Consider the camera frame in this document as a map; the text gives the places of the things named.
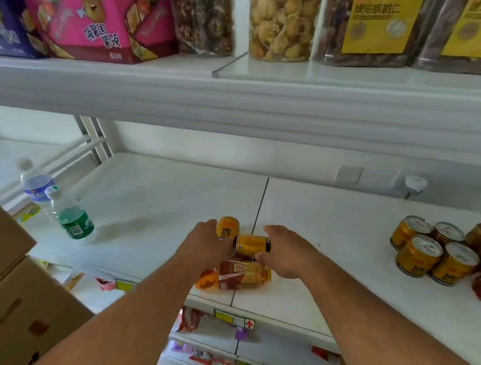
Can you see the person's left hand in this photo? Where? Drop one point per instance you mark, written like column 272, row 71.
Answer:
column 203, row 248

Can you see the person's right hand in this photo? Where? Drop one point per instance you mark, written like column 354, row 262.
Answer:
column 290, row 256

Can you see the white metal shelf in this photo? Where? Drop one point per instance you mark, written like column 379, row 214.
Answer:
column 158, row 206

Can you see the green label water bottle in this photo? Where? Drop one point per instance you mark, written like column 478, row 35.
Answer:
column 75, row 222

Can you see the person's right forearm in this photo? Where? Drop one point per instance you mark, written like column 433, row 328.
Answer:
column 386, row 344

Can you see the person's left forearm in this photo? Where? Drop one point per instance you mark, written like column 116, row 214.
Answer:
column 127, row 326

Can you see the pile of colourful snack packets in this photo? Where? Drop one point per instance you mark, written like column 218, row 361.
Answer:
column 188, row 318

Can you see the yellow white price tag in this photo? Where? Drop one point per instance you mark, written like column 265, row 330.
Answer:
column 124, row 285
column 235, row 319

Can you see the white round plug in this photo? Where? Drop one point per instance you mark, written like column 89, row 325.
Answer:
column 416, row 184

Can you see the large brown carton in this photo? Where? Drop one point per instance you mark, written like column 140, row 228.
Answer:
column 4, row 294

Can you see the clear jar dark nuts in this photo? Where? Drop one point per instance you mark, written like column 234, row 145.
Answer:
column 200, row 13

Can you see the clear jar pale snacks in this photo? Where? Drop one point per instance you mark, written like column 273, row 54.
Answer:
column 282, row 20

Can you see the clear jar yellow label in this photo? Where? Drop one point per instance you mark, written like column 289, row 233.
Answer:
column 475, row 37
column 371, row 28

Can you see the pink snack bag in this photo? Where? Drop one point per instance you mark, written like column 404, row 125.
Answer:
column 91, row 16

